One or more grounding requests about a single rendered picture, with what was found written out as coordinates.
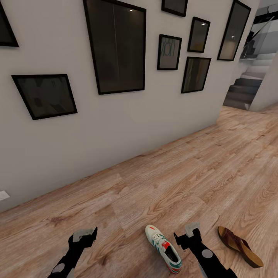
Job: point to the picture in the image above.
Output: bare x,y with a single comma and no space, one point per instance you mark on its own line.
196,68
117,34
170,46
234,30

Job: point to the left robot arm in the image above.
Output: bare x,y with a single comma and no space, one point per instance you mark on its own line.
80,239

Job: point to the gym shoe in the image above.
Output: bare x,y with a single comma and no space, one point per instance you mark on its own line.
167,251

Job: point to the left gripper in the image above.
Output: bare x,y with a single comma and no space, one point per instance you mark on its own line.
85,241

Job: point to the sandal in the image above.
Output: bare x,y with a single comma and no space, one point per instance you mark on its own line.
240,245

